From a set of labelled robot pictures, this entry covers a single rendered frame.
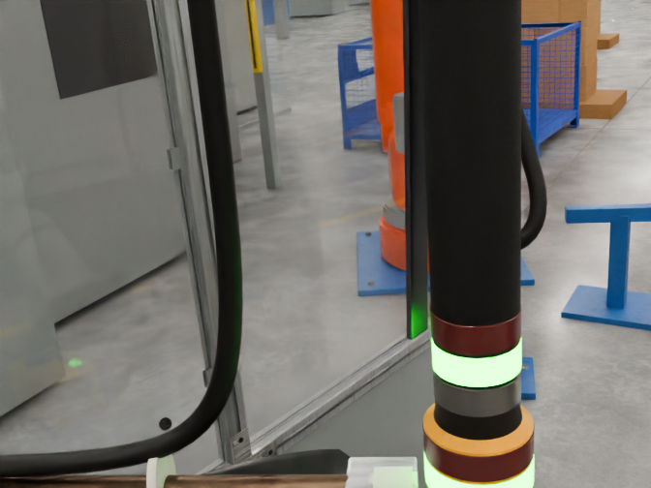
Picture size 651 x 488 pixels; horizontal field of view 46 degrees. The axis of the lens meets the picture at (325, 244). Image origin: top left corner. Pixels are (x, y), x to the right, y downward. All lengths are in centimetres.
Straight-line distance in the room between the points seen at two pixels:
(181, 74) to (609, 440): 238
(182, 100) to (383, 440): 85
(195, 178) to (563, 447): 220
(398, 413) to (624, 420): 170
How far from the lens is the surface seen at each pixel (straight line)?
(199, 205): 111
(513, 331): 29
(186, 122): 108
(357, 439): 154
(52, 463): 37
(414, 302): 31
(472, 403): 30
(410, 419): 168
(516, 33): 26
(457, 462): 31
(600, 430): 315
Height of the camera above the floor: 175
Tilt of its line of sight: 20 degrees down
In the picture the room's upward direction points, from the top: 5 degrees counter-clockwise
